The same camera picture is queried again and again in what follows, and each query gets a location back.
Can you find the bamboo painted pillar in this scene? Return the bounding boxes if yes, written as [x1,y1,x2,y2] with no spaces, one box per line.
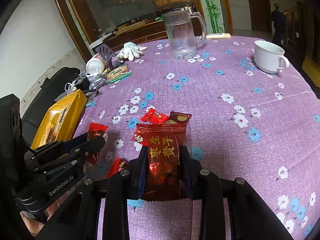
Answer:
[195,0,226,34]

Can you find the red brown candy packet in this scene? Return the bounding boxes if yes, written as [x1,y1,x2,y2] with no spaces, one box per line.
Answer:
[84,122,109,166]

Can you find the dark standing figure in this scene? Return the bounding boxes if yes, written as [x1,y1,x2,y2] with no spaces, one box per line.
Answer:
[271,4,287,46]

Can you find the wooden counter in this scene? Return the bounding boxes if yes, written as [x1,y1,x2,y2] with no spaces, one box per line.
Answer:
[89,5,196,51]

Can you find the glass mug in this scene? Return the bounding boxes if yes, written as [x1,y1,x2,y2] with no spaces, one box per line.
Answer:
[162,9,208,60]

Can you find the wooden door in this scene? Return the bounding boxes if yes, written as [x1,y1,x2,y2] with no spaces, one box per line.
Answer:
[244,0,272,33]

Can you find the black sofa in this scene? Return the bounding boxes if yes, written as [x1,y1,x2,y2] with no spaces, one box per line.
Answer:
[21,67,83,136]

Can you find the person's left hand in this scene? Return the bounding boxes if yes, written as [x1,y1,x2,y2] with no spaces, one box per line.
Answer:
[20,200,59,237]

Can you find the purple floral tablecloth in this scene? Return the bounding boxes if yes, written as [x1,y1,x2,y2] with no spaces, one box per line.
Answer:
[72,35,320,240]

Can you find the black device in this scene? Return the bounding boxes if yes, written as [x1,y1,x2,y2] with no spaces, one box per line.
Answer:
[75,76,91,91]

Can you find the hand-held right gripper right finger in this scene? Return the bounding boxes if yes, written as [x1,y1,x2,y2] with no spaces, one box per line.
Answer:
[179,146,293,240]

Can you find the clear plastic wrappers pile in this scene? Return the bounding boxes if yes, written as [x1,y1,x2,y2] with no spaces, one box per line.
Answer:
[89,74,108,91]

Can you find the dark red gold candy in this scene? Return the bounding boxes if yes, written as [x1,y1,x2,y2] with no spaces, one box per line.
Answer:
[168,111,192,127]

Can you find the bright red small candy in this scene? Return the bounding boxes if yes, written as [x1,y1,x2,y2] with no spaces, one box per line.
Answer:
[140,107,169,125]

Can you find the yellow cardboard box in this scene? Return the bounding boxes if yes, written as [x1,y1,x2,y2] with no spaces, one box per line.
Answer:
[31,89,87,149]

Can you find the orange edged cracker packet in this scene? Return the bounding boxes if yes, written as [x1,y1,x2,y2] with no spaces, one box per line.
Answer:
[44,105,70,143]

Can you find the red foil candy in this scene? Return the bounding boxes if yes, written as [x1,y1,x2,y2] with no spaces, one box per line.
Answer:
[107,158,128,179]

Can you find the white gloves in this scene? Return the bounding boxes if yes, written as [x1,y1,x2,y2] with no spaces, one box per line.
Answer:
[117,42,148,62]

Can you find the large dark red packet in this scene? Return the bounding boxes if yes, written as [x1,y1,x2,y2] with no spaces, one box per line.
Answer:
[135,124,187,202]

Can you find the white plastic tub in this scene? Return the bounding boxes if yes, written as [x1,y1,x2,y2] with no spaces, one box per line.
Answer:
[86,56,105,75]

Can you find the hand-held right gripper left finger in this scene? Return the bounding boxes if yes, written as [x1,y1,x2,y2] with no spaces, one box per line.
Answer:
[37,146,150,240]

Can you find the black slotted spatula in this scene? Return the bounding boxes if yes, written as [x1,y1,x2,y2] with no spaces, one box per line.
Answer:
[94,44,117,68]

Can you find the green biscuit packet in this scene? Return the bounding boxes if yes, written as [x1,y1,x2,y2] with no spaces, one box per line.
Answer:
[106,64,132,84]

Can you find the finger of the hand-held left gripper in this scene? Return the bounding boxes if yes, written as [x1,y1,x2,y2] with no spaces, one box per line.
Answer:
[31,132,91,159]
[35,135,106,174]

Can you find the white cup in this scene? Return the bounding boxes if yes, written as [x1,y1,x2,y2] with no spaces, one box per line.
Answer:
[254,40,290,74]

